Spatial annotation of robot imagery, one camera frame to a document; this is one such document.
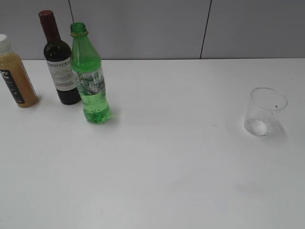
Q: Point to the transparent plastic cup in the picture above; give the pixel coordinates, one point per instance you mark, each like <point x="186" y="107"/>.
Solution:
<point x="265" y="105"/>

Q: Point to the dark red wine bottle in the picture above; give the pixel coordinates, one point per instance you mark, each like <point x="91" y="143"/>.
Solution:
<point x="57" y="54"/>

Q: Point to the green sprite bottle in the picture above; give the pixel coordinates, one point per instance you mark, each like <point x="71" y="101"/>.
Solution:
<point x="86" y="65"/>

